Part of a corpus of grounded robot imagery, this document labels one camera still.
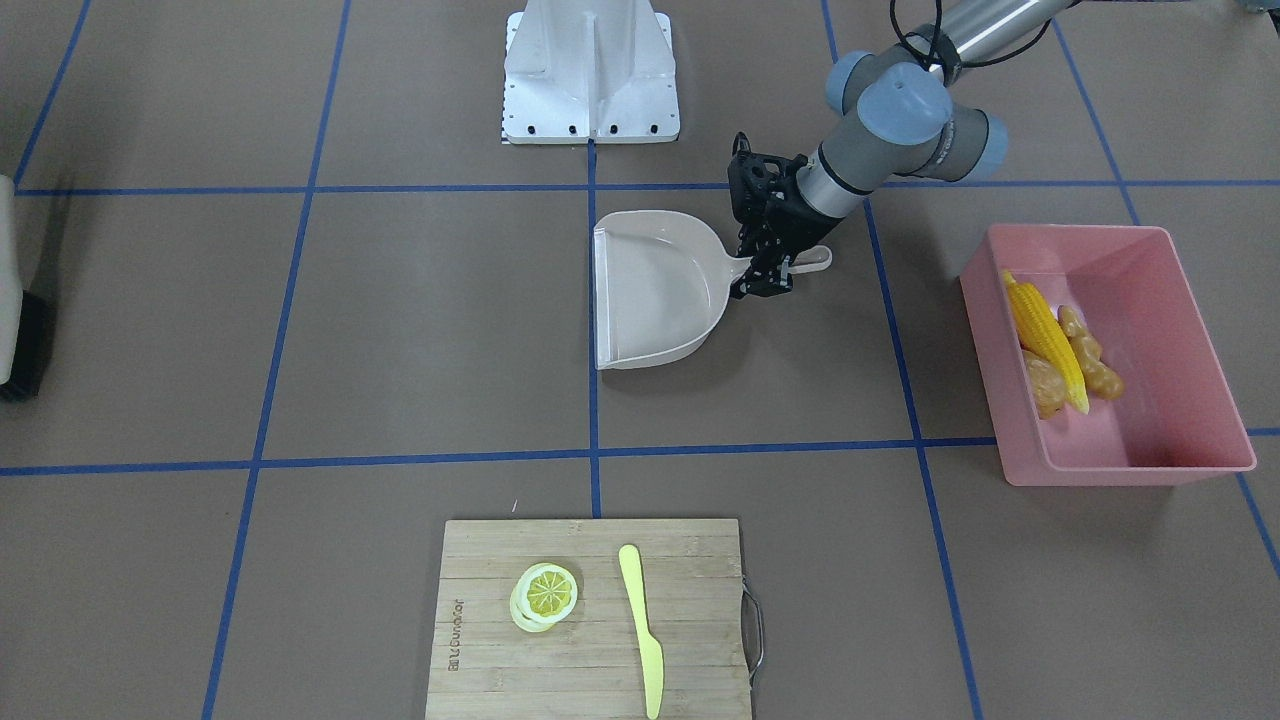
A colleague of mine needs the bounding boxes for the yellow toy corn cob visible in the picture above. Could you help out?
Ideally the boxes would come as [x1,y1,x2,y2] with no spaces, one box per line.
[1001,270,1091,415]

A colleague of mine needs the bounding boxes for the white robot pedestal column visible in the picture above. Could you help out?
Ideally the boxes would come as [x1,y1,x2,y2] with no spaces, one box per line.
[500,1,682,145]

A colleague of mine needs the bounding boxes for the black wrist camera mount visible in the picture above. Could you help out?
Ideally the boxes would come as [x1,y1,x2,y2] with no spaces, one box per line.
[727,131,809,225]

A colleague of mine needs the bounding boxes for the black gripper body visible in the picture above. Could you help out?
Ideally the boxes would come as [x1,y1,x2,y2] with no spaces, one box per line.
[739,191,831,268]

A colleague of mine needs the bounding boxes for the pink plastic bin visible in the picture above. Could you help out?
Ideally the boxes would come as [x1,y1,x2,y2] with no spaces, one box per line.
[960,224,1257,487]

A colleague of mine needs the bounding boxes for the brown toy potato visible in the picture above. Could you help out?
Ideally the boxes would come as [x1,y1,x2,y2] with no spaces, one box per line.
[1021,348,1068,421]

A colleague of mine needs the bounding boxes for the wooden cutting board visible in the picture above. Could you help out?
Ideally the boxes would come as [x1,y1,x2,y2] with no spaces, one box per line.
[425,519,753,719]

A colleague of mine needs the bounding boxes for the beige hand brush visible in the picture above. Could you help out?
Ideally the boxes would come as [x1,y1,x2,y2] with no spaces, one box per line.
[1,176,56,404]

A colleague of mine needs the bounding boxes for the yellow plastic knife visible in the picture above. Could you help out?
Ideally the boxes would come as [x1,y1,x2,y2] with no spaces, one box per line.
[618,544,666,719]

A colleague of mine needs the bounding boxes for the beige plastic dustpan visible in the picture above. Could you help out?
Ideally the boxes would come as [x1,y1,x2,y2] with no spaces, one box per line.
[591,210,833,370]

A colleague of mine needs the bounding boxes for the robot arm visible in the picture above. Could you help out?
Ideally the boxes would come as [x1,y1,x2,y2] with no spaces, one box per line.
[727,1,1069,299]

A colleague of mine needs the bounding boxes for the tan toy ginger root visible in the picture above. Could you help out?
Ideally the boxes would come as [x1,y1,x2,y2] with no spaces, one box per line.
[1059,305,1126,401]

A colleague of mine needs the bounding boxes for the yellow lemon slices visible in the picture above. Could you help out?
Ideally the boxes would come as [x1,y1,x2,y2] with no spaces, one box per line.
[509,562,579,633]

